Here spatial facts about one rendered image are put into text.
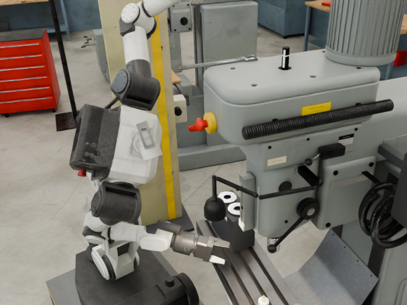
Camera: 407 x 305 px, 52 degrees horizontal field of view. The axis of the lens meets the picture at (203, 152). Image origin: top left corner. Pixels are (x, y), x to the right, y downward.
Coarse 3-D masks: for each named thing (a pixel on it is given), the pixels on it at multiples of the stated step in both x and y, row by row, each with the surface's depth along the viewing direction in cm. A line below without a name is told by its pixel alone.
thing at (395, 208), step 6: (402, 168) 111; (402, 174) 111; (402, 180) 112; (402, 186) 112; (396, 192) 115; (402, 192) 112; (396, 198) 115; (402, 198) 113; (396, 204) 116; (402, 204) 113; (396, 210) 116; (402, 210) 114; (396, 216) 117; (402, 216) 114; (402, 222) 115
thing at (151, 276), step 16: (80, 256) 244; (144, 256) 242; (80, 272) 233; (96, 272) 232; (144, 272) 231; (160, 272) 231; (80, 288) 223; (96, 288) 222; (112, 288) 222; (128, 288) 222; (144, 288) 221; (160, 288) 216; (176, 288) 215; (96, 304) 213; (112, 304) 213; (128, 304) 210; (144, 304) 210; (160, 304) 210; (176, 304) 215
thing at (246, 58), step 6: (252, 54) 129; (222, 60) 125; (228, 60) 124; (234, 60) 125; (240, 60) 125; (246, 60) 125; (252, 60) 125; (180, 66) 122; (186, 66) 121; (192, 66) 121; (198, 66) 122; (204, 66) 122
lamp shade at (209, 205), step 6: (210, 198) 133; (210, 204) 131; (216, 204) 131; (222, 204) 132; (204, 210) 133; (210, 210) 131; (216, 210) 130; (222, 210) 131; (204, 216) 134; (210, 216) 131; (216, 216) 131; (222, 216) 132
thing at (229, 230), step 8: (224, 192) 202; (232, 192) 202; (224, 200) 197; (232, 200) 196; (232, 208) 191; (232, 216) 188; (216, 224) 204; (224, 224) 195; (232, 224) 186; (224, 232) 197; (232, 232) 188; (240, 232) 190; (248, 232) 193; (224, 240) 200; (232, 240) 191; (240, 240) 193; (248, 240) 195; (232, 248) 193; (240, 248) 195
